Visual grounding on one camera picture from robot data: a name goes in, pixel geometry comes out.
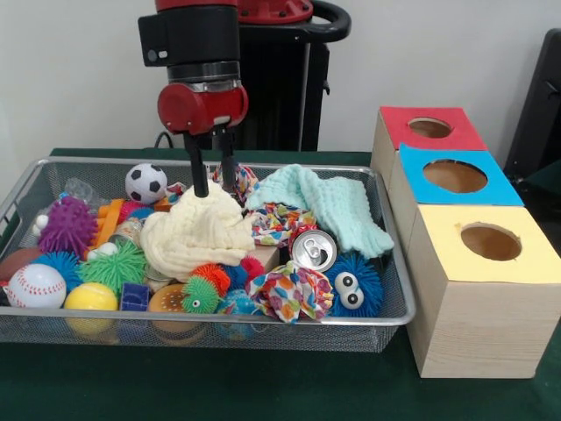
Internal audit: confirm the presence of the cream muslin cloth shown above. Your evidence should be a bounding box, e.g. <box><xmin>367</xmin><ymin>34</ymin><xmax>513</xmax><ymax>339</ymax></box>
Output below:
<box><xmin>139</xmin><ymin>182</ymin><xmax>258</xmax><ymax>282</ymax></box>

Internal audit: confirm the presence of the green covered side table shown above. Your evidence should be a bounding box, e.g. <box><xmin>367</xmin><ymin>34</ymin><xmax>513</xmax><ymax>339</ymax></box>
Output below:
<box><xmin>523</xmin><ymin>158</ymin><xmax>561</xmax><ymax>211</ymax></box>

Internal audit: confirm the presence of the black stand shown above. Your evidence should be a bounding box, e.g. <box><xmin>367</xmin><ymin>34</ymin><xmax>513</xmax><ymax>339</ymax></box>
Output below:
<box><xmin>503</xmin><ymin>28</ymin><xmax>561</xmax><ymax>176</ymax></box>

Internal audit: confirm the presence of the crushed drink can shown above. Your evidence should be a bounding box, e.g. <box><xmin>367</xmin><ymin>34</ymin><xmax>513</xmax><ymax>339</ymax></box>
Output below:
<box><xmin>289</xmin><ymin>227</ymin><xmax>340</xmax><ymax>271</ymax></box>

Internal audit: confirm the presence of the yellow smooth ball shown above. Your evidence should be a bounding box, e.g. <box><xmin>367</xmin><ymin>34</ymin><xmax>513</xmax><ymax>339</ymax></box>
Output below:
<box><xmin>64</xmin><ymin>282</ymin><xmax>119</xmax><ymax>312</ymax></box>

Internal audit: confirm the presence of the green spiky ball with eyes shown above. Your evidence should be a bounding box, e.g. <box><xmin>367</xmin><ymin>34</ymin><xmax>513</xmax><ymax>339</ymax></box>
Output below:
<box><xmin>78</xmin><ymin>240</ymin><xmax>150</xmax><ymax>294</ymax></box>

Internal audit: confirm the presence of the light blue muslin cloth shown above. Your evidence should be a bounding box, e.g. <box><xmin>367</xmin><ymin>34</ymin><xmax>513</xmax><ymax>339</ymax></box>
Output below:
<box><xmin>245</xmin><ymin>164</ymin><xmax>395</xmax><ymax>260</ymax></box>

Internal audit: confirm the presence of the wooden three-hole box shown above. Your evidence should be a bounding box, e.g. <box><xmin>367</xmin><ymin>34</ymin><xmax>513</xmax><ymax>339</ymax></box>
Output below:
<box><xmin>370</xmin><ymin>105</ymin><xmax>561</xmax><ymax>379</ymax></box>

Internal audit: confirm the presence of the dark green table cloth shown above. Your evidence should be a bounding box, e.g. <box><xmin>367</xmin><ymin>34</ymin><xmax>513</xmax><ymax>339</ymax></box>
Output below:
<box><xmin>0</xmin><ymin>147</ymin><xmax>561</xmax><ymax>421</ymax></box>

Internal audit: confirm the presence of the white baseball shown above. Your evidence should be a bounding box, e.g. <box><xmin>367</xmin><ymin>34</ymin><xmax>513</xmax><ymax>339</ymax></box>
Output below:
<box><xmin>4</xmin><ymin>262</ymin><xmax>67</xmax><ymax>308</ymax></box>

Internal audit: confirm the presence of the shallow clear mesh bin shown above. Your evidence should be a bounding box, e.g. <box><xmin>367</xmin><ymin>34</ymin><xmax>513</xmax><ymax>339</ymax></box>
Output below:
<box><xmin>0</xmin><ymin>156</ymin><xmax>416</xmax><ymax>354</ymax></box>

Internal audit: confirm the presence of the small soccer ball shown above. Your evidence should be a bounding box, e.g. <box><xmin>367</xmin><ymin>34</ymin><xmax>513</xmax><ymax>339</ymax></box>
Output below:
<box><xmin>124</xmin><ymin>162</ymin><xmax>169</xmax><ymax>205</ymax></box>

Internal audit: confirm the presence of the purple spiky ball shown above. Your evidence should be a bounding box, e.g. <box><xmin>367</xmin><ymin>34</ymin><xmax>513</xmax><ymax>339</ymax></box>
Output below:
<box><xmin>37</xmin><ymin>195</ymin><xmax>98</xmax><ymax>258</ymax></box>

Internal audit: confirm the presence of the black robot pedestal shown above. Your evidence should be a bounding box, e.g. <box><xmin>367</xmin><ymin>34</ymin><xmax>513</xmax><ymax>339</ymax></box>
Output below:
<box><xmin>188</xmin><ymin>0</ymin><xmax>352</xmax><ymax>153</ymax></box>

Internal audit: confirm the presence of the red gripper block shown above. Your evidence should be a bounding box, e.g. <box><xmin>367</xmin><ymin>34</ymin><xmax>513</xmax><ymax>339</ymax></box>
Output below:
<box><xmin>157</xmin><ymin>82</ymin><xmax>250</xmax><ymax>198</ymax></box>

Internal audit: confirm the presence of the blue spiky ball with eyes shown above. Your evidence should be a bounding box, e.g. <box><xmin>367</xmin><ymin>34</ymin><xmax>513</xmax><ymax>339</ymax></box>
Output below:
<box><xmin>323</xmin><ymin>253</ymin><xmax>383</xmax><ymax>318</ymax></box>

